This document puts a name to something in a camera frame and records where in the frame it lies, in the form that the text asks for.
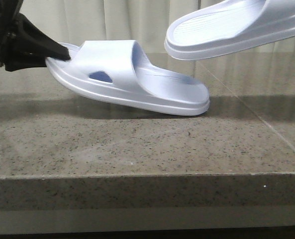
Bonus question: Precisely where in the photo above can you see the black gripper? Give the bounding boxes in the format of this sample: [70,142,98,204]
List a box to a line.
[0,0,71,72]

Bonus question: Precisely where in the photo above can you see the light blue slipper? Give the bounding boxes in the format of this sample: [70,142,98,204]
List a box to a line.
[164,0,295,60]
[46,40,210,116]

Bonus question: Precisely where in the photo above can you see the pale grey-green curtain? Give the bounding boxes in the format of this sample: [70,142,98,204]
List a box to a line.
[17,0,295,54]

